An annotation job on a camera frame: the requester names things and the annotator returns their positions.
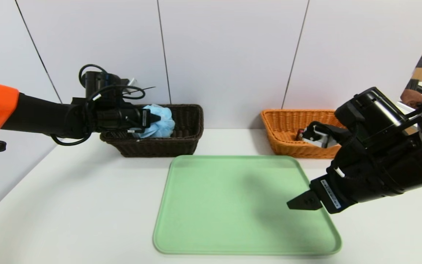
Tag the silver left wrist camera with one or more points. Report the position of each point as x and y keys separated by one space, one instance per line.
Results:
x=130 y=85

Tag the light blue mesh bath loofah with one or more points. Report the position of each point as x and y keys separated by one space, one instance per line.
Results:
x=159 y=123

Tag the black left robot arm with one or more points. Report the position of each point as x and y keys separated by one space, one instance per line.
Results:
x=42 y=117

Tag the black chewing gum box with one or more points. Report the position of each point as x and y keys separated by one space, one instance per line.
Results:
x=299 y=135

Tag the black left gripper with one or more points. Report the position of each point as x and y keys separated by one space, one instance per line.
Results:
x=145 y=119

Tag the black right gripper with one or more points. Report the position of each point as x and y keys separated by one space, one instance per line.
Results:
x=329 y=195

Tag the light green plastic tray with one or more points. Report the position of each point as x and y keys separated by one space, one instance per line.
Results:
x=214 y=212

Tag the brown cloth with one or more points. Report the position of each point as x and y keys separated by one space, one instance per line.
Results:
x=414 y=99

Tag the dark brown wicker basket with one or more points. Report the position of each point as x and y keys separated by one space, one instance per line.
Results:
x=181 y=143

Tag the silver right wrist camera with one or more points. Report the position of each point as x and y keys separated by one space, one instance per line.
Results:
x=319 y=136

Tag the orange wicker basket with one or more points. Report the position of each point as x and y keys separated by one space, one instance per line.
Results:
x=284 y=146

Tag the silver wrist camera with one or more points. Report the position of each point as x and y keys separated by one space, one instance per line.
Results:
x=130 y=85
x=319 y=136

